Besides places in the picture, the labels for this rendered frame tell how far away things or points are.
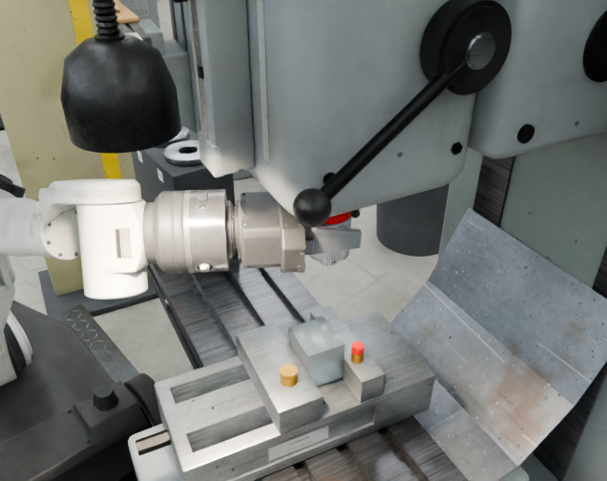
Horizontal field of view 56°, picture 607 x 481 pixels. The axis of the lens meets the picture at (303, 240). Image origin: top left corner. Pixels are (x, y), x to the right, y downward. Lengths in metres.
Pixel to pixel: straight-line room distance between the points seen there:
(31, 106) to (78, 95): 1.92
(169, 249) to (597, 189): 0.55
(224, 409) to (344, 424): 0.16
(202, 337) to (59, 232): 0.36
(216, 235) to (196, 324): 0.43
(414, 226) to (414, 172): 2.18
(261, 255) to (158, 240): 0.10
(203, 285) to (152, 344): 1.30
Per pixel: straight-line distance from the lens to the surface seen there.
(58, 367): 1.51
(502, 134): 0.55
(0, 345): 1.32
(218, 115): 0.49
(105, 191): 0.60
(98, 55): 0.37
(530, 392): 0.91
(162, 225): 0.58
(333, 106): 0.44
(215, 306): 1.02
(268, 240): 0.58
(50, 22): 2.23
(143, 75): 0.37
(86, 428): 1.33
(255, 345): 0.78
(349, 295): 2.51
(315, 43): 0.42
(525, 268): 0.93
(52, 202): 0.65
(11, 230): 0.73
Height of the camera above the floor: 1.57
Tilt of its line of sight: 33 degrees down
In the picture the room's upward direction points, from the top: straight up
